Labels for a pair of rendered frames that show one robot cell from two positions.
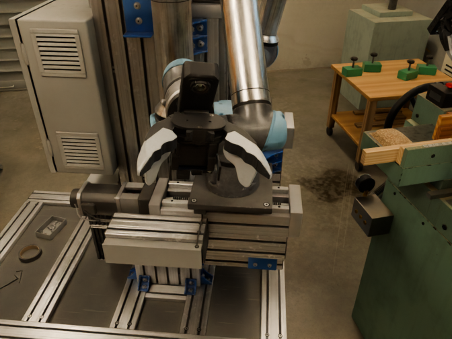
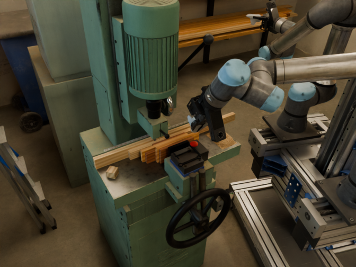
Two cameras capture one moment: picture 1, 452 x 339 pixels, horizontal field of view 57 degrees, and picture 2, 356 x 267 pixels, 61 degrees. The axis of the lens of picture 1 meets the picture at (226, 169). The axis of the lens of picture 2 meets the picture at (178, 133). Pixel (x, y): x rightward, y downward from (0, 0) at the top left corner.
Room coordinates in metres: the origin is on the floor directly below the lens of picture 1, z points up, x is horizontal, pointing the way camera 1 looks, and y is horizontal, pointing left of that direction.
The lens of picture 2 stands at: (1.97, -1.03, 1.75)
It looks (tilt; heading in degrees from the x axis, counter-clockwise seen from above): 38 degrees down; 160
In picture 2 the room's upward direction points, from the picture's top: 2 degrees clockwise
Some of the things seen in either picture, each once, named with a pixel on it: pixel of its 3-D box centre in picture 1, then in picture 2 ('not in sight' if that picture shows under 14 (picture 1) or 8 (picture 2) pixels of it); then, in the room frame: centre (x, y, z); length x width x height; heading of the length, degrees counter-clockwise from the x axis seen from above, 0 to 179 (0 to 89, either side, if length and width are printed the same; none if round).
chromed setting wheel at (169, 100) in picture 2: not in sight; (165, 103); (0.87, -0.69, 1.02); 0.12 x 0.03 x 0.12; 13
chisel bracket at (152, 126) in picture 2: not in sight; (152, 122); (1.01, -0.78, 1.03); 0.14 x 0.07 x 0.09; 13
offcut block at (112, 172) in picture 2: not in sight; (112, 172); (1.13, -0.98, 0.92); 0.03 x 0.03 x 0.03; 55
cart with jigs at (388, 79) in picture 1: (389, 105); not in sight; (2.54, -1.08, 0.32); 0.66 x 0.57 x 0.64; 101
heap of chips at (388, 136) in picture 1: (393, 137); (221, 136); (1.05, -0.48, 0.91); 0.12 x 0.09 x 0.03; 13
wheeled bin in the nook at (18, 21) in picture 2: not in sight; (37, 70); (-0.80, -1.38, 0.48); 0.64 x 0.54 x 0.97; 102
